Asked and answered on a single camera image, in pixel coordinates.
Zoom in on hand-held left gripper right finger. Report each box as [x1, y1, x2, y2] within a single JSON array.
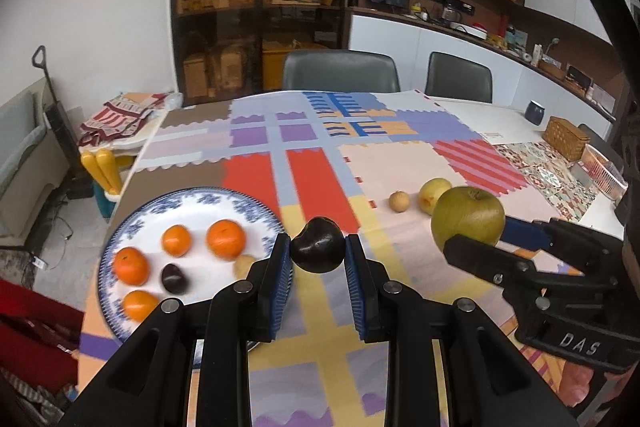
[[344, 234, 581, 427]]

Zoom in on blue rimmed white plate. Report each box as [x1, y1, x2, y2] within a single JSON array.
[[97, 188, 283, 348]]

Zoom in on dark blue cup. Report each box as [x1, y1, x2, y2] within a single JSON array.
[[525, 100, 547, 125]]

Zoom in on white patterned cloth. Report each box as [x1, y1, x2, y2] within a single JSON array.
[[0, 367, 76, 427]]

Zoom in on grey dining chair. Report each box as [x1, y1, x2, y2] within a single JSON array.
[[425, 52, 493, 104], [577, 123, 611, 148], [282, 49, 401, 92]]

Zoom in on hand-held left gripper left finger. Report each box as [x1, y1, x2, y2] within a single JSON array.
[[60, 234, 296, 427]]

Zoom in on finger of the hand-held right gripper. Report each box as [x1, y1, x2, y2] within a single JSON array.
[[499, 216, 554, 253], [443, 234, 538, 290]]

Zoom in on white flat appliance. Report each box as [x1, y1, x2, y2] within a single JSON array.
[[450, 22, 488, 39]]

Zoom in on folded striped cloth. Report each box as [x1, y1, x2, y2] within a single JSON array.
[[80, 92, 183, 145]]

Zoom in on dark glass cabinet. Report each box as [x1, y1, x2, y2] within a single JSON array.
[[170, 0, 356, 108]]

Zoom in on yellow apple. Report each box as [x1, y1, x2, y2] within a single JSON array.
[[418, 178, 453, 215]]

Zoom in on black upright vacuum cleaner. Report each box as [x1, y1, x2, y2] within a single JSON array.
[[32, 46, 96, 200]]

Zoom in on green apple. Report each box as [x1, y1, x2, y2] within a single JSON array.
[[431, 187, 506, 253]]

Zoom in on person's right hand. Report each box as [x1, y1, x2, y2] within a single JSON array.
[[557, 359, 601, 408]]

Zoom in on orange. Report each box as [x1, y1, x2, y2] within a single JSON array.
[[112, 247, 150, 286], [161, 225, 192, 257], [121, 290, 160, 323], [206, 220, 247, 262]]

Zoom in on colourful patchwork tablecloth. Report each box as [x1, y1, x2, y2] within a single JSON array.
[[80, 91, 601, 427]]

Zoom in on grey sofa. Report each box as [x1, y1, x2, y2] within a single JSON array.
[[0, 79, 71, 238]]

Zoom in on yellow stool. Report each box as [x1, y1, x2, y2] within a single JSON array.
[[80, 148, 123, 218]]

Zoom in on white floral tile tablecloth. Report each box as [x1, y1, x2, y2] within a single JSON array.
[[425, 94, 628, 240]]

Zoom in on dark purple plum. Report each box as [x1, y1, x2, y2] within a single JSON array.
[[160, 263, 190, 294], [291, 217, 346, 274]]

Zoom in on wicker box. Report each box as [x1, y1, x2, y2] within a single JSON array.
[[543, 116, 591, 160]]

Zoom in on wicker basket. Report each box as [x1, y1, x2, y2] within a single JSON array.
[[537, 57, 566, 80]]

